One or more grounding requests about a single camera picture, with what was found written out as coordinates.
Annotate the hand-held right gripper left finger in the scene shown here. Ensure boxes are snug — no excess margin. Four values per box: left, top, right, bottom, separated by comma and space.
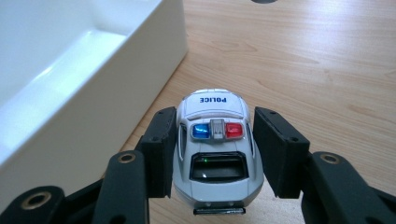
135, 106, 177, 199

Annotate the white toy police car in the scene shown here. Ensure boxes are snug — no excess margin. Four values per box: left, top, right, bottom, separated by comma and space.
172, 88, 265, 217

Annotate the white plastic bin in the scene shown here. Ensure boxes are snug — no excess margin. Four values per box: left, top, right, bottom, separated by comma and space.
0, 0, 190, 213

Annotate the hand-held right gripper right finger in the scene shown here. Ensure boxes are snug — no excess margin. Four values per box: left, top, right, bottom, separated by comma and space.
253, 106, 311, 199

